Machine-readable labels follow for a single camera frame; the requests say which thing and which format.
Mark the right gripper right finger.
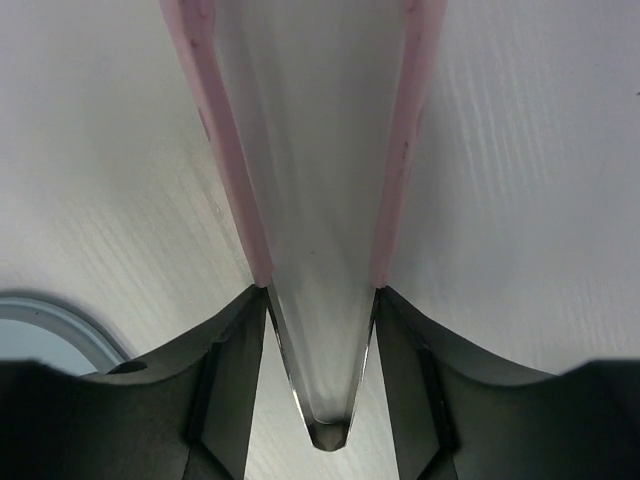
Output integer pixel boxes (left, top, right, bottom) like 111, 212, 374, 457
373, 288, 639, 479

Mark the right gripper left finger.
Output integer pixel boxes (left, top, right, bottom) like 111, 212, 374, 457
1, 286, 267, 479

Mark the light blue lunch box lid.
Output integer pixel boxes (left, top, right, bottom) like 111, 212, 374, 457
1, 295, 129, 376

